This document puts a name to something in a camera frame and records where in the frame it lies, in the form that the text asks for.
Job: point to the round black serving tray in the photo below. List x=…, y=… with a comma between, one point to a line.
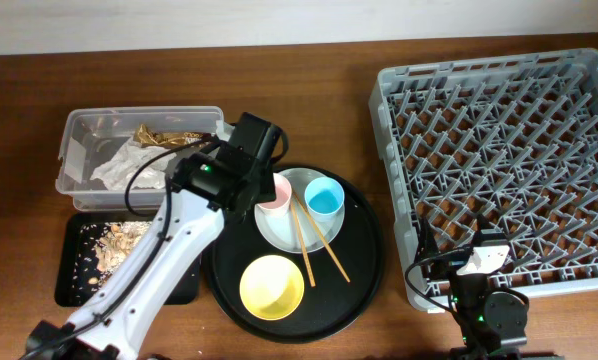
x=333, y=303

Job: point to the left wooden chopstick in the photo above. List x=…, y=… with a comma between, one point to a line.
x=304, y=252

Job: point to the right wooden chopstick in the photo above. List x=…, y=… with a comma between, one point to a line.
x=321, y=237

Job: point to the wooden chopstick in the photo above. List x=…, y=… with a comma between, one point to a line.
x=304, y=252
x=321, y=237

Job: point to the clear plastic bin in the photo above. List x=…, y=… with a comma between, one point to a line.
x=93, y=136

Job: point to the blue plastic cup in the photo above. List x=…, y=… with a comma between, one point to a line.
x=324, y=197

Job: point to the pink plastic cup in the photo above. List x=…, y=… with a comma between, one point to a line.
x=283, y=191

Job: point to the food scraps and rice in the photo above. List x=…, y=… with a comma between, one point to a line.
x=107, y=247

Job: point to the yellow bowl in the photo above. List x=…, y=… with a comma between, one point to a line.
x=271, y=287

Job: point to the grey dishwasher rack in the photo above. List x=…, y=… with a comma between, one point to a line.
x=514, y=138

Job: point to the light grey plate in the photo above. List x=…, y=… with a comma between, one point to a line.
x=280, y=231

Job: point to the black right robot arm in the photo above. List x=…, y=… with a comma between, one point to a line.
x=492, y=319

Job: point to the crumpled white tissue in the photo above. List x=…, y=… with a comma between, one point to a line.
x=117, y=172

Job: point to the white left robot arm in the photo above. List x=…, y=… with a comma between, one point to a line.
x=113, y=323

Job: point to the gold snack wrapper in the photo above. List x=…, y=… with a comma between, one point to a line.
x=146, y=137

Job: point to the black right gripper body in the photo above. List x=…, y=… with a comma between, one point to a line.
x=450, y=263

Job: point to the rectangular black tray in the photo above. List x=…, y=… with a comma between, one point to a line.
x=79, y=276

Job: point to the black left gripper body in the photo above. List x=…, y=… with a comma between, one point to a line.
x=265, y=181

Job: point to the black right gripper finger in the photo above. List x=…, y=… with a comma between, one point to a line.
x=484, y=225
x=427, y=244

